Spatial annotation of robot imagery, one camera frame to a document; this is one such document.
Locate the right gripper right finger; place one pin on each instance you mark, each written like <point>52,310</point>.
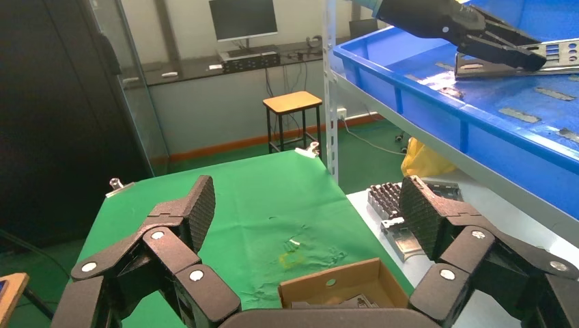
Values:
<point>475,253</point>

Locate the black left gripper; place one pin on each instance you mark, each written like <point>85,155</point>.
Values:
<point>420,18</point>

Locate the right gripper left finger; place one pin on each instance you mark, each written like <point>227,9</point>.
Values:
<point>172,258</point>

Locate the blue plastic tray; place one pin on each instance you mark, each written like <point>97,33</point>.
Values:
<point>497,149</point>

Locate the brown cardboard box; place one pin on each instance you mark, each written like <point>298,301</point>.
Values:
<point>343,276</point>

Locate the black equipment box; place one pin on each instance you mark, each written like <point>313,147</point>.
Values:
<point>251,64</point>

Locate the grey tape strip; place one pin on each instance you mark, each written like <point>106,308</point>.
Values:
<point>574,78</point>
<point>520,115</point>
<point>414,78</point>
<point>555,94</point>
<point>445,66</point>
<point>569,135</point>
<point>451,92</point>

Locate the silver binder clip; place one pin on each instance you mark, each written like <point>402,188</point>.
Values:
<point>310,150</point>
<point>118,189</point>

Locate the green table cloth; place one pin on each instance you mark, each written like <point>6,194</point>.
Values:
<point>253,199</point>

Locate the yellow plastic bag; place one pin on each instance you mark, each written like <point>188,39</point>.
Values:
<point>425,160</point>

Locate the finned metal heat sink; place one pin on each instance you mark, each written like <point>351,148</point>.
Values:
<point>384,199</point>

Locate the grey counter desk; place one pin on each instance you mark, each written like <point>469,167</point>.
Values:
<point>203,108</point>

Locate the wooden board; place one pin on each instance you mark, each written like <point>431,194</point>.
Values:
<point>13,294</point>

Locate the small white desk item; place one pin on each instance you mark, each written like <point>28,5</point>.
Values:
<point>169,74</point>
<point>216,67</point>
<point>130,80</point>

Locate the black headset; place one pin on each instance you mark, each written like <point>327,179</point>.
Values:
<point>313,43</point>

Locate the black cabinet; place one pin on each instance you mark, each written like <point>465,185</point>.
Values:
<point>45,113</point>

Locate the wooden stool black legs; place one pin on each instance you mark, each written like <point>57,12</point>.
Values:
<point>291,102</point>

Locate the black keyboard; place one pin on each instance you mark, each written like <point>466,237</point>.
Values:
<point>251,50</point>

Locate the black computer monitor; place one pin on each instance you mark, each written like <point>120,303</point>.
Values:
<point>243,18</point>

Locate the glass panel grey frame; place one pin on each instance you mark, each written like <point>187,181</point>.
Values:
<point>149,126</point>

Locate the white wall socket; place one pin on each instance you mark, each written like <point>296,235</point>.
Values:
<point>342,113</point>

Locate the white perforated shelf post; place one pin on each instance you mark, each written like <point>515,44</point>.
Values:
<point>331,90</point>

